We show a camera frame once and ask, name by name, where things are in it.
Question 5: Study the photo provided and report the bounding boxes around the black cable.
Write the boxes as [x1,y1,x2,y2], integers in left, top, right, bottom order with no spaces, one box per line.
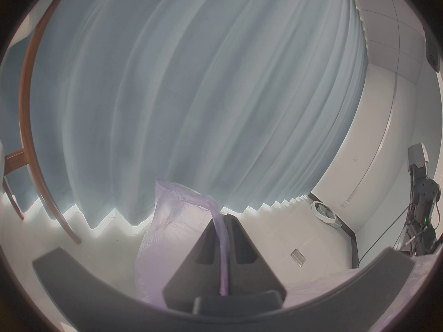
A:
[357,203,413,266]

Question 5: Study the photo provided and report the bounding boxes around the pale blue curtain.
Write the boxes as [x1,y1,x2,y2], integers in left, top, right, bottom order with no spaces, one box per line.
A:
[0,0,369,231]

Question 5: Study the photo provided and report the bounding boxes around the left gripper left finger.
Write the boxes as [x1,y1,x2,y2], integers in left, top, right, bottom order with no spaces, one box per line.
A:
[163,216,221,312]

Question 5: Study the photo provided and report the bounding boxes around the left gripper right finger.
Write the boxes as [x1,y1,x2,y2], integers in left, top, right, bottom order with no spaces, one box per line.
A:
[225,214,288,305]

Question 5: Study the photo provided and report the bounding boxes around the purple plastic bag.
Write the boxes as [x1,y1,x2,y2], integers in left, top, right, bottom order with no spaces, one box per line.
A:
[135,178,431,307]

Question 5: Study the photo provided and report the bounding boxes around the wooden chair white cushions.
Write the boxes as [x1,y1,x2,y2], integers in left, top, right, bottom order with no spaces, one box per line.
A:
[0,0,82,245]

